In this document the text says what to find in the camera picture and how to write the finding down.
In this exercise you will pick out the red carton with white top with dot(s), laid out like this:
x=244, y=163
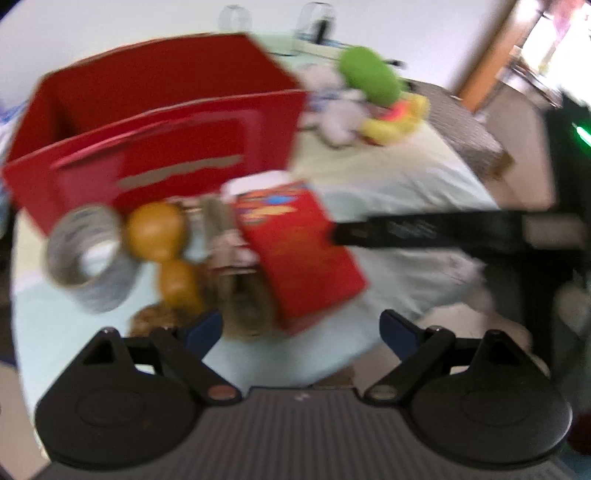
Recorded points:
x=300, y=258

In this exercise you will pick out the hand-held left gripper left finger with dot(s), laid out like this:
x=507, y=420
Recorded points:
x=205, y=330

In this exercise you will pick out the grey checkered mat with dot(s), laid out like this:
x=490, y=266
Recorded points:
x=466, y=134

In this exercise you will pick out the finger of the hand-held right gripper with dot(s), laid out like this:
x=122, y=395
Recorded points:
x=415, y=230

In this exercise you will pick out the clear drinking glass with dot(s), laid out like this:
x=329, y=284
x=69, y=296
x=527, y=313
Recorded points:
x=315, y=21
x=234, y=17

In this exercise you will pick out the large red cardboard box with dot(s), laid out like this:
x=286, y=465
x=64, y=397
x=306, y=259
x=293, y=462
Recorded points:
x=161, y=129

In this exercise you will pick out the yellow-brown gourd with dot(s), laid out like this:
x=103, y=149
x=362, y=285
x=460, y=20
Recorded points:
x=159, y=230

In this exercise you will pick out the light green bed sheet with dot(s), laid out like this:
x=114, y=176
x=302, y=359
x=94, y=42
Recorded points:
x=406, y=184

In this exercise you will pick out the brown textured object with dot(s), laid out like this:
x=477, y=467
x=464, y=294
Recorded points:
x=152, y=318

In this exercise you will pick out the green plush toy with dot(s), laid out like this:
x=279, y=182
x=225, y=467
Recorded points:
x=371, y=76

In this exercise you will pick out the white plush toy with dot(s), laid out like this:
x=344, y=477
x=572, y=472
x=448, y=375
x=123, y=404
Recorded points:
x=339, y=113

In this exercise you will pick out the yellow plush toy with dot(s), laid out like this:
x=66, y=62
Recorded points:
x=392, y=124

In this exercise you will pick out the wooden door frame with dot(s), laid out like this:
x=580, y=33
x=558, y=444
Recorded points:
x=489, y=55

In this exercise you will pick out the printed tape roll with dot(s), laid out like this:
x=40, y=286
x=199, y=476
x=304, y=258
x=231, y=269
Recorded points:
x=92, y=263

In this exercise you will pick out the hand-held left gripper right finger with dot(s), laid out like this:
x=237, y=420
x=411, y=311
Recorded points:
x=397, y=332

